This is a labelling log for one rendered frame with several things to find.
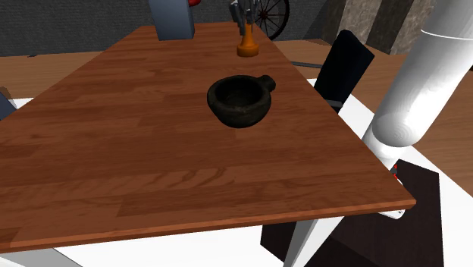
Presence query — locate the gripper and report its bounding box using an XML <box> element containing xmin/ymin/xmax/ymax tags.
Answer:
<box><xmin>229</xmin><ymin>0</ymin><xmax>260</xmax><ymax>36</ymax></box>

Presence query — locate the orange stemmed stand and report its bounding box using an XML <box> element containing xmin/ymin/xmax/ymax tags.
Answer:
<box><xmin>236</xmin><ymin>23</ymin><xmax>260</xmax><ymax>58</ymax></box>

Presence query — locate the bicycle wheel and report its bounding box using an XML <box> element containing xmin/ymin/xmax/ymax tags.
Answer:
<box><xmin>255</xmin><ymin>0</ymin><xmax>291</xmax><ymax>42</ymax></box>

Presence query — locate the blue-grey chair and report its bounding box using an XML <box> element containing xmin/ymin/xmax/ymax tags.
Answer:
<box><xmin>148</xmin><ymin>0</ymin><xmax>196</xmax><ymax>42</ymax></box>

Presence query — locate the black chair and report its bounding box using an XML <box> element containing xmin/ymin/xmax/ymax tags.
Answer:
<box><xmin>313</xmin><ymin>29</ymin><xmax>375</xmax><ymax>114</ymax></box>

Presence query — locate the brown wooden table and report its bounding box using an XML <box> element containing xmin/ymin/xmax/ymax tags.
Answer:
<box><xmin>0</xmin><ymin>21</ymin><xmax>418</xmax><ymax>267</ymax></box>

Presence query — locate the dark robot stand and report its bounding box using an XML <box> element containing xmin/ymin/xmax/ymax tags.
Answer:
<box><xmin>260</xmin><ymin>159</ymin><xmax>445</xmax><ymax>267</ymax></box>

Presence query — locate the black bowl with handle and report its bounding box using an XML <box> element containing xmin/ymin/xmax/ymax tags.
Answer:
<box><xmin>206</xmin><ymin>74</ymin><xmax>277</xmax><ymax>129</ymax></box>

